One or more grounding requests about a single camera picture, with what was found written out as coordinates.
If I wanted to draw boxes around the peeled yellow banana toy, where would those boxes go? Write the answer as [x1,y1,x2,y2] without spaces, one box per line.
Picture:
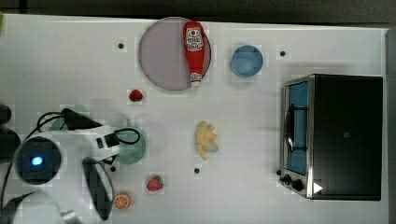
[195,121,219,161]

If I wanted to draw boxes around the small black pot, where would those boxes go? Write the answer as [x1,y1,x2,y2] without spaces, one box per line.
[0,105,12,124]

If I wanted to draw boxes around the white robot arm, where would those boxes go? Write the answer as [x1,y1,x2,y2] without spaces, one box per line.
[1,108,143,224]

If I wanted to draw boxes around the large red strawberry toy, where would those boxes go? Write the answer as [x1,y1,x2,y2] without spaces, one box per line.
[147,175,163,191]

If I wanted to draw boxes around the black toaster oven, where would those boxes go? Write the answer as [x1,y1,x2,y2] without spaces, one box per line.
[276,74,383,201]

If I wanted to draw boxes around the lilac round plate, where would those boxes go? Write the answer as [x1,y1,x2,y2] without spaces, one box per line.
[138,18,211,91]

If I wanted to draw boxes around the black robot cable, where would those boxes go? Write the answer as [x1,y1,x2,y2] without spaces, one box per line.
[0,111,142,218]

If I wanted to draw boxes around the green mug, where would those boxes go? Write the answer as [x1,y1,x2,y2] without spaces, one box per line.
[116,119,147,165]

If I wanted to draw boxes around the green perforated colander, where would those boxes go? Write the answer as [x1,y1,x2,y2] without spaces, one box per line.
[49,105,90,131]

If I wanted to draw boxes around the blue plastic cup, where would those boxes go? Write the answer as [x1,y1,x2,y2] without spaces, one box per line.
[231,45,264,77]

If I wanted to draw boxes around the red ketchup bottle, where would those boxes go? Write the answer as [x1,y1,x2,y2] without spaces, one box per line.
[183,21,205,88]

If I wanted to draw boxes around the small red strawberry toy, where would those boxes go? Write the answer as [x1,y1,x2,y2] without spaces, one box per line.
[129,90,144,102]

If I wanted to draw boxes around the large black pan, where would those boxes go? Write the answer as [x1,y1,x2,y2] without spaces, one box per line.
[0,129,21,163]

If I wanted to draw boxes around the orange slice toy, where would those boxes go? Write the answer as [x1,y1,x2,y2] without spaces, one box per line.
[114,191,132,209]

